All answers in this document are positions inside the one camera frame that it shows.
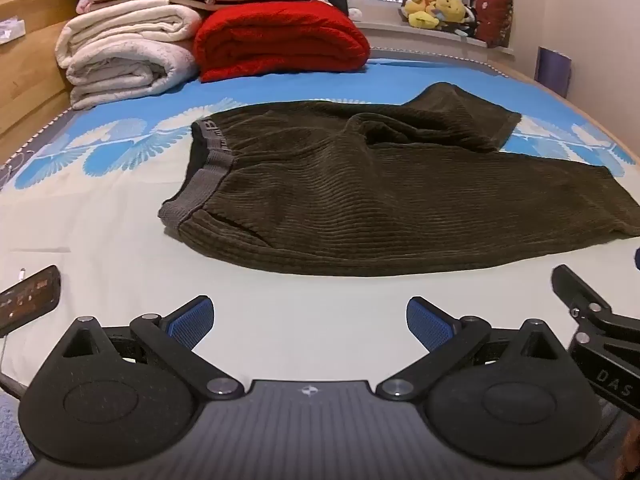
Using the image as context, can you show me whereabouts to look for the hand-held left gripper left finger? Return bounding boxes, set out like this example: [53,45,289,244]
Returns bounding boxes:
[47,296,246,401]

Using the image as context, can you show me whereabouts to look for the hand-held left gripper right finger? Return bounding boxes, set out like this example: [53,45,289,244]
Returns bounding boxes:
[376,296,576,401]

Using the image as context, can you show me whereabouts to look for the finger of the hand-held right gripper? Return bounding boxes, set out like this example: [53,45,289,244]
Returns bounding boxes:
[551,265,618,328]

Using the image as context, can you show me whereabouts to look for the dark olive corduroy pants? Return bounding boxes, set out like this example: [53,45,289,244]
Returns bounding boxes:
[158,82,640,278]

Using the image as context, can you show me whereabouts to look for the blue and white bed sheet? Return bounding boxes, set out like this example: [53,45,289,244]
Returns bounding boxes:
[0,56,640,401]

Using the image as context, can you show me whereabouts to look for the brown circuit board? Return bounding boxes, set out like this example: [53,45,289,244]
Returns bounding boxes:
[0,265,62,339]

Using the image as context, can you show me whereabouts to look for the purple box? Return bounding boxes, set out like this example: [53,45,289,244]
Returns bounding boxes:
[534,46,572,99]

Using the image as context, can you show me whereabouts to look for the cream folded blanket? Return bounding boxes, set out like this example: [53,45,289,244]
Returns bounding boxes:
[65,40,201,111]
[55,0,202,69]

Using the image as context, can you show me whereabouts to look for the red cushion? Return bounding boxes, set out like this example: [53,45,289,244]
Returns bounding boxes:
[472,0,514,49]

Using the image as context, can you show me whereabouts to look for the white windowsill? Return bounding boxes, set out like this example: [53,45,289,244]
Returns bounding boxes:
[356,19,516,55]

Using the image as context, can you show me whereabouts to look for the red folded blanket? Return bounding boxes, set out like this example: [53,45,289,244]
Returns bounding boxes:
[192,0,372,83]

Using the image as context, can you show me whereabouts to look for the yellow plush toy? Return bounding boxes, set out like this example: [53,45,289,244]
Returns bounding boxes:
[403,0,442,30]
[434,0,476,37]

